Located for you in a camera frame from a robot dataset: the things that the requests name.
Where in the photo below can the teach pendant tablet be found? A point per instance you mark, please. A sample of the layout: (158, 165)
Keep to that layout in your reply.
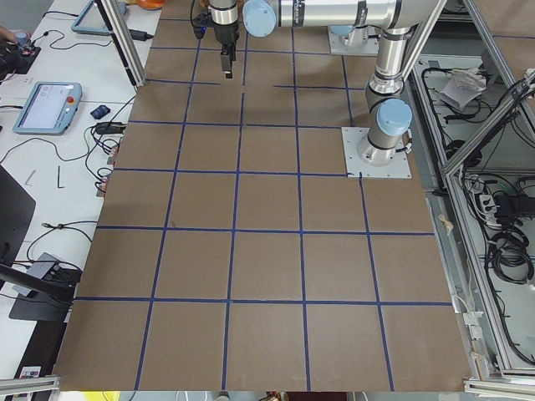
(90, 21)
(50, 109)

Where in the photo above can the dark blue small pouch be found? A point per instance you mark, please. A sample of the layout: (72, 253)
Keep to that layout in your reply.
(100, 112)

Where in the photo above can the black monitor stand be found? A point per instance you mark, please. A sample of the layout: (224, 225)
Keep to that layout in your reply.
(36, 299)

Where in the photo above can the teach pendant tablet far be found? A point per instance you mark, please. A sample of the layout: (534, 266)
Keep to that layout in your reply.
(90, 21)

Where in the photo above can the black allen key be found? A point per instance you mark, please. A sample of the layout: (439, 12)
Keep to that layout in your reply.
(58, 178)

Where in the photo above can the grey usb hub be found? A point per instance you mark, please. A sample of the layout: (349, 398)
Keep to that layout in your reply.
(46, 267)

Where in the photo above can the white power strip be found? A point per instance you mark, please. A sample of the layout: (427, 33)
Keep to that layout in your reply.
(487, 206)

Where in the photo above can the teach pendant tablet near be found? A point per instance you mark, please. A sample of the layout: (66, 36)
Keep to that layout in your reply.
(50, 109)

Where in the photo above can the aluminium frame post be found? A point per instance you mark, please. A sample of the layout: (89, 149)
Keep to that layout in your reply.
(121, 37)

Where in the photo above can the orange object on desk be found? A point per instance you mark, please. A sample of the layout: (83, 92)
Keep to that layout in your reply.
(150, 4)

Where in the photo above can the silver allen key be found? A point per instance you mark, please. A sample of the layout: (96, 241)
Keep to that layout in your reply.
(27, 181)

